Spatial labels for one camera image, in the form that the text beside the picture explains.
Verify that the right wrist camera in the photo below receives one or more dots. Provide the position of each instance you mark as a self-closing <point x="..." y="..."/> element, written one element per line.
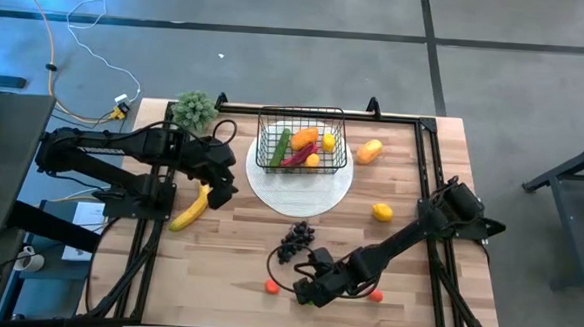
<point x="322" y="259"/>

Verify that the white mug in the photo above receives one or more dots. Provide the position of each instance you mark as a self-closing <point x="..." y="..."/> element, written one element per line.
<point x="31" y="261"/>

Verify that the red chilli pepper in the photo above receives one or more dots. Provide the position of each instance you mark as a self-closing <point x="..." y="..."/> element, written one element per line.
<point x="298" y="156"/>

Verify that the white paper sheet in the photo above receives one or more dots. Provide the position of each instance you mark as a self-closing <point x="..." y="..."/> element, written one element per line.
<point x="86" y="218"/>

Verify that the black metal stand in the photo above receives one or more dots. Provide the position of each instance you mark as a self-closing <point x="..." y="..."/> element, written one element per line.
<point x="576" y="233"/>

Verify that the black table frame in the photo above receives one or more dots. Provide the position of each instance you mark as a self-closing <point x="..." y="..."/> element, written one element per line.
<point x="422" y="165"/>

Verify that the green lime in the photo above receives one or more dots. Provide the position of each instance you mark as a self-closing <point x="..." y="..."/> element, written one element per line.
<point x="310" y="302"/>

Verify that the yellow banana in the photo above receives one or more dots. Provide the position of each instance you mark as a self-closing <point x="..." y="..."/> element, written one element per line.
<point x="189" y="213"/>

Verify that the white round plate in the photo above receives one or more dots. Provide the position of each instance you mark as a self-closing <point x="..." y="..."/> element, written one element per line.
<point x="295" y="194"/>

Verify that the black desk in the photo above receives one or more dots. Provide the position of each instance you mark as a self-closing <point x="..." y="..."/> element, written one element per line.
<point x="7" y="158"/>

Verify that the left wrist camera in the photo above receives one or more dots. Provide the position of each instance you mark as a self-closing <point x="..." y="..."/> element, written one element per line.
<point x="221" y="154"/>

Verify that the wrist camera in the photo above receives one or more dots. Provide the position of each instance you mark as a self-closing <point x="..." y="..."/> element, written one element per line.
<point x="322" y="259"/>
<point x="221" y="154"/>

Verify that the yellow orange mango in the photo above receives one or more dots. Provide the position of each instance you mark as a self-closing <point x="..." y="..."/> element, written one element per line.
<point x="369" y="151"/>

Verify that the potted green plant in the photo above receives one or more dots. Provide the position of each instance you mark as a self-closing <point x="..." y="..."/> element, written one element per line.
<point x="194" y="111"/>

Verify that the small yellow orange fruit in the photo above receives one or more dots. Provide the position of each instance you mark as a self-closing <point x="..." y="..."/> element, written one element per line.
<point x="312" y="160"/>

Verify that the green cucumber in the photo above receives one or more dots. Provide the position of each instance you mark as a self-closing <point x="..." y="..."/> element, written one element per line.
<point x="280" y="148"/>

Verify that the orange pepper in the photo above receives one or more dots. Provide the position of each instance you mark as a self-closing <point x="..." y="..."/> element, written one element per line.
<point x="304" y="138"/>

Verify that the black diagonal strut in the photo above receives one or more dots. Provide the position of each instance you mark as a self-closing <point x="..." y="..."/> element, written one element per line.
<point x="53" y="226"/>

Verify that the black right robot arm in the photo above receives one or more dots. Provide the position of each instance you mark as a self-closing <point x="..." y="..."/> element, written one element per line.
<point x="398" y="244"/>

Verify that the dark grape bunch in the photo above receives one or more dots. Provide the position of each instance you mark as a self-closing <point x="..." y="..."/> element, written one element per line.
<point x="295" y="239"/>

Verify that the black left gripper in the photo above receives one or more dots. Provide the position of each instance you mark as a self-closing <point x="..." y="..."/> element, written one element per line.
<point x="220" y="176"/>

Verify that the small yellow lemon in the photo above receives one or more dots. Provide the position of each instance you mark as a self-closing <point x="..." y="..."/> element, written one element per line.
<point x="328" y="142"/>

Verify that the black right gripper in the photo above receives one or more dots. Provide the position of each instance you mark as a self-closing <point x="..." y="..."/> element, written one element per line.
<point x="338" y="283"/>

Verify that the power plug adapter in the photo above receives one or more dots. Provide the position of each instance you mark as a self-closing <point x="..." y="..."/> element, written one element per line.
<point x="121" y="105"/>

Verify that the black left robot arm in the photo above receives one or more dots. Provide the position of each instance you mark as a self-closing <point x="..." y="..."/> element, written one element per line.
<point x="138" y="145"/>

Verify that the orange mandarin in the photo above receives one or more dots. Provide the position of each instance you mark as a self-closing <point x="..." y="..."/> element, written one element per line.
<point x="375" y="296"/>
<point x="271" y="287"/>

